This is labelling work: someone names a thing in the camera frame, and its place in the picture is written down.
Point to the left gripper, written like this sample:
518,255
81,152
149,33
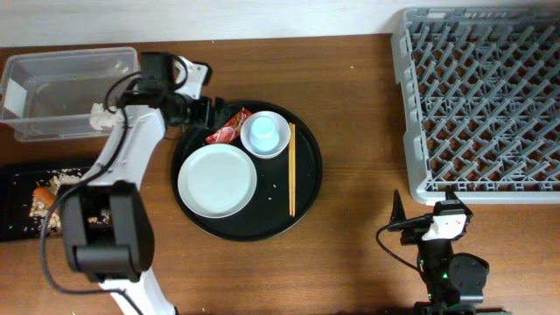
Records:
203,115

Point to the wooden chopstick right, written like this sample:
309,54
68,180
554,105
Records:
294,168

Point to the light blue cup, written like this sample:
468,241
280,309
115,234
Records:
264,136

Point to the wooden chopstick left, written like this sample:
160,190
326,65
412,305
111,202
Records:
291,180

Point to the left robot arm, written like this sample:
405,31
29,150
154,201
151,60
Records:
106,231

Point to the red snack wrapper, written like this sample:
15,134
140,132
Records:
231,129

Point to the grey dishwasher rack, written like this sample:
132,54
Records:
480,89

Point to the pink bowl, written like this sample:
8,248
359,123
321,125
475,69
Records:
282,128

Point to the black rectangular waste tray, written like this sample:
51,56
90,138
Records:
18,181

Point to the round black serving tray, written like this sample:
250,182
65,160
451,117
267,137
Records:
267,214

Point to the orange carrot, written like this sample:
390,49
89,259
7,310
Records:
43,199

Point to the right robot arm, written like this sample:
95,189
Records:
454,281

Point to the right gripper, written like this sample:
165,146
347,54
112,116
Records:
414,232

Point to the grey round plate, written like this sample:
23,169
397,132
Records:
217,181

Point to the white tissue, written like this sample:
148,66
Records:
101,118

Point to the clear plastic bin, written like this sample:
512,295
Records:
57,95

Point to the wooden chopstick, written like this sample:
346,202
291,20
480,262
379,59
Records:
294,168
291,180

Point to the rice and peanut shell scraps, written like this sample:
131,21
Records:
54,183

